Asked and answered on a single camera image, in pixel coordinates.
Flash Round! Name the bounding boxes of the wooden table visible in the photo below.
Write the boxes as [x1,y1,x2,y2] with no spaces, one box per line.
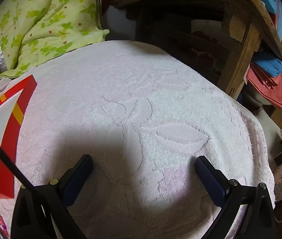
[98,0,282,100]

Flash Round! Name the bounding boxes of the red shallow box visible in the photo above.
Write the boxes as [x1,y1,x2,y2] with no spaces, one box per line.
[0,74,38,199]

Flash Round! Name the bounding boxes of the pale pink embossed towel blanket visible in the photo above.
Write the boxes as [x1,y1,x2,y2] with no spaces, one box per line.
[0,40,276,239]

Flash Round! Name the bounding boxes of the red folded cloth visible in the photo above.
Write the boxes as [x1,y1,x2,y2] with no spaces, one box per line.
[246,63,282,109]

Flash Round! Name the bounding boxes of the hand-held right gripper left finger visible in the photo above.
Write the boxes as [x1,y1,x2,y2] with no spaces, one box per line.
[11,154,93,239]

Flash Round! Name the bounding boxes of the green clover print quilt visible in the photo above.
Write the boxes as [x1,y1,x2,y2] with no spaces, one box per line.
[0,0,110,84]

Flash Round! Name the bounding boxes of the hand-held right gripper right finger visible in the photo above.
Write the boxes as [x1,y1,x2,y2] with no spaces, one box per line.
[195,155,277,239]

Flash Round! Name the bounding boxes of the black cable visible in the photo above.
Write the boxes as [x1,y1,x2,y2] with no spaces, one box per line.
[0,129,88,239]

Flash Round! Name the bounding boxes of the blue folded cloth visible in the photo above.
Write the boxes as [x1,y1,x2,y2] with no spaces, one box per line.
[252,55,282,76]

